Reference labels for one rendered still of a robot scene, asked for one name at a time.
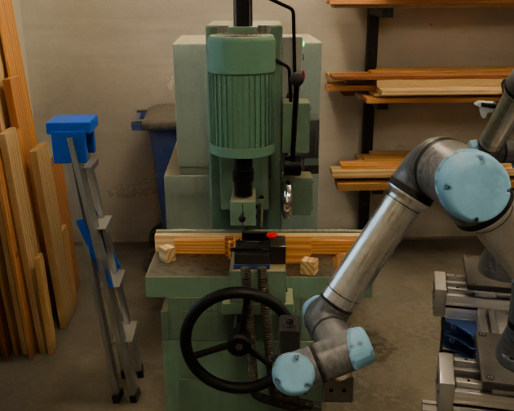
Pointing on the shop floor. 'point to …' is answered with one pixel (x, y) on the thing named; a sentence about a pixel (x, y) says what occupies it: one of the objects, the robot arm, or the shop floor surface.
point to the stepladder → (77, 165)
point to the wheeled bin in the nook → (165, 143)
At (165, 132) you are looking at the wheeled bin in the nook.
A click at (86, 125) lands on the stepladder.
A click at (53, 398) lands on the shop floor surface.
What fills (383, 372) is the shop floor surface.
